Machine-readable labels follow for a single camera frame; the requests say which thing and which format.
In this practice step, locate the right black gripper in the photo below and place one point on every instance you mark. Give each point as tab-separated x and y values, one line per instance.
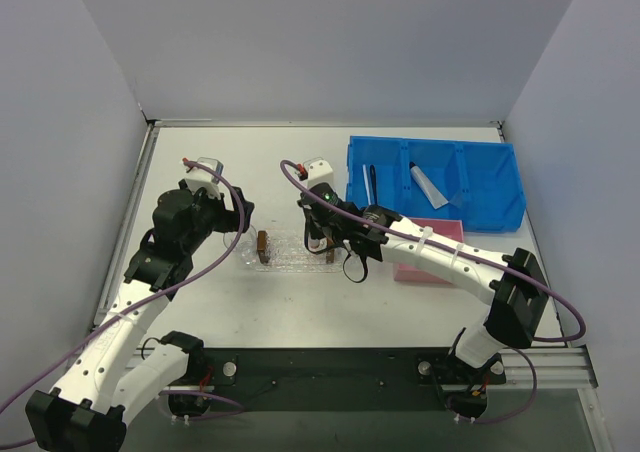
316	227

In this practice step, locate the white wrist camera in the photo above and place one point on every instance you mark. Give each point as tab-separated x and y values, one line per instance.
315	171
196	178

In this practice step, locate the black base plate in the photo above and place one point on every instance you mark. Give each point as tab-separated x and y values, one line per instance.
406	379

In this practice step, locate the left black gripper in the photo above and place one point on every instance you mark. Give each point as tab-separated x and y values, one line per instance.
240	214

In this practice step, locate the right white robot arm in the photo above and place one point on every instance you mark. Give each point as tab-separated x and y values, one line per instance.
508	284

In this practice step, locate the clear plastic cup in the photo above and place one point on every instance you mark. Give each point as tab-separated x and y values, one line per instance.
352	267
246	247

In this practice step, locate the black toothbrush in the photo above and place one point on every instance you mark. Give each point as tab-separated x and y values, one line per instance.
373	184

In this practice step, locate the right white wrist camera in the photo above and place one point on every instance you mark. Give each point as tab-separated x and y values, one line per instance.
315	171

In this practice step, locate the blue compartment bin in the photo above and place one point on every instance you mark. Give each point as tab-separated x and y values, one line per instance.
481	180

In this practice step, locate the white red-capped toothpaste tube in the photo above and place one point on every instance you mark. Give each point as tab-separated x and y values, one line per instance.
316	242

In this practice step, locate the clear textured oval tray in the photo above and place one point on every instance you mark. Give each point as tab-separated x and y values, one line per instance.
329	268

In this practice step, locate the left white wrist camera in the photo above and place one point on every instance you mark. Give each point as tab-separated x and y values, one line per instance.
196	178

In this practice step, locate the white toothbrush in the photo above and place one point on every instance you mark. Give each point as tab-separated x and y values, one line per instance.
367	184

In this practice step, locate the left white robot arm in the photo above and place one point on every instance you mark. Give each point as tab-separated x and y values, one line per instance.
91	406

